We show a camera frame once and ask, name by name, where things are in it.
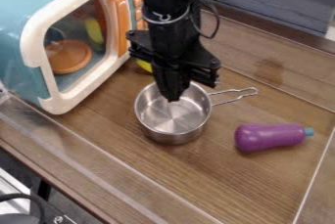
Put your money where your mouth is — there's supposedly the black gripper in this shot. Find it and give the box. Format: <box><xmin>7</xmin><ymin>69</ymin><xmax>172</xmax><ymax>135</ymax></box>
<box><xmin>128</xmin><ymin>30</ymin><xmax>221</xmax><ymax>102</ymax></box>

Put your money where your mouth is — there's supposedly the silver pot with handle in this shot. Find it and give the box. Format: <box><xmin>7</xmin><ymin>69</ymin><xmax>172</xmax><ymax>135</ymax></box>
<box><xmin>134</xmin><ymin>82</ymin><xmax>258</xmax><ymax>146</ymax></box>

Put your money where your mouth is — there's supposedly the purple toy eggplant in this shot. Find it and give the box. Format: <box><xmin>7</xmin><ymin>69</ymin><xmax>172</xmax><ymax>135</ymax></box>
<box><xmin>235</xmin><ymin>123</ymin><xmax>315</xmax><ymax>153</ymax></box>

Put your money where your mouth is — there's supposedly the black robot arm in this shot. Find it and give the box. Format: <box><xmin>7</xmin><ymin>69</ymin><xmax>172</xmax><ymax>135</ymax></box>
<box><xmin>126</xmin><ymin>0</ymin><xmax>221</xmax><ymax>102</ymax></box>

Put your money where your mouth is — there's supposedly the yellow toy banana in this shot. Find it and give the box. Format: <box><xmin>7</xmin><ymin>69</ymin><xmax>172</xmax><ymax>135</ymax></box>
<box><xmin>137</xmin><ymin>60</ymin><xmax>152</xmax><ymax>72</ymax></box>

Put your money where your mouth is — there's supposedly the orange microwave turntable plate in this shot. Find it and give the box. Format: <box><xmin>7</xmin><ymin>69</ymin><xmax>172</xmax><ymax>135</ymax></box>
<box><xmin>46</xmin><ymin>39</ymin><xmax>91</xmax><ymax>74</ymax></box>

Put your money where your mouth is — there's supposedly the blue toy microwave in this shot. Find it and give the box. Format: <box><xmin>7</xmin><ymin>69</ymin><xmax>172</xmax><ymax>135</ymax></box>
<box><xmin>0</xmin><ymin>0</ymin><xmax>146</xmax><ymax>114</ymax></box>

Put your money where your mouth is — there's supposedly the black cable bottom left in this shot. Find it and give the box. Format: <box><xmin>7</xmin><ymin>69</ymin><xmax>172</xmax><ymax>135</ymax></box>
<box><xmin>0</xmin><ymin>193</ymin><xmax>47</xmax><ymax>224</ymax></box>

